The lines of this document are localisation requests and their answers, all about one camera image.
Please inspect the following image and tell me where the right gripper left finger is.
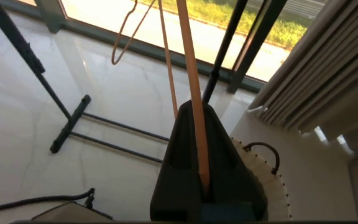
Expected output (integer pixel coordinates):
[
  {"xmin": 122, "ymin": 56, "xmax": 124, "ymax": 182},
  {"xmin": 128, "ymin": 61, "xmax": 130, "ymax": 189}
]
[{"xmin": 149, "ymin": 99, "xmax": 204, "ymax": 222}]

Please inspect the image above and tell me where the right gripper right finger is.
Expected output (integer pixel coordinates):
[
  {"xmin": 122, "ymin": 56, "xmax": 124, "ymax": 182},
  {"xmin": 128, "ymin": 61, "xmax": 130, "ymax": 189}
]
[{"xmin": 201, "ymin": 101, "xmax": 269, "ymax": 222}]

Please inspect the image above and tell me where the pink clothes hanger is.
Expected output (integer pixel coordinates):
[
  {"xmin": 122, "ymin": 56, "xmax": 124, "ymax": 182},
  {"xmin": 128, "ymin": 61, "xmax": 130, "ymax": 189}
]
[
  {"xmin": 111, "ymin": 0, "xmax": 158, "ymax": 66},
  {"xmin": 157, "ymin": 0, "xmax": 211, "ymax": 195}
]

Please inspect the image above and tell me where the white laundry basket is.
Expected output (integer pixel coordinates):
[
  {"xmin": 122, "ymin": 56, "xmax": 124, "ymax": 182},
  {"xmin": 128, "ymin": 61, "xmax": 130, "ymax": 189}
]
[{"xmin": 230, "ymin": 136, "xmax": 293, "ymax": 222}]

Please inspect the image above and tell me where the black clothes rack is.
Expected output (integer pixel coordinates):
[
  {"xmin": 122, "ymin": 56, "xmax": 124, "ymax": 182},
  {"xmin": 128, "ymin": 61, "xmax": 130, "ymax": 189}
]
[{"xmin": 0, "ymin": 0, "xmax": 250, "ymax": 165}]

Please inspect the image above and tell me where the beige curtain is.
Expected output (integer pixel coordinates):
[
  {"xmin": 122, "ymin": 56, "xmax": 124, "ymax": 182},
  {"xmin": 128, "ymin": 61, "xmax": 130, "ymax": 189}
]
[{"xmin": 247, "ymin": 0, "xmax": 358, "ymax": 156}]

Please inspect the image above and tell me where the window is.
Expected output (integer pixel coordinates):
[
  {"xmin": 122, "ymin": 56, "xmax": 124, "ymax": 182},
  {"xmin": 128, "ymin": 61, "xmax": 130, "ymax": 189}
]
[{"xmin": 0, "ymin": 0, "xmax": 331, "ymax": 95}]

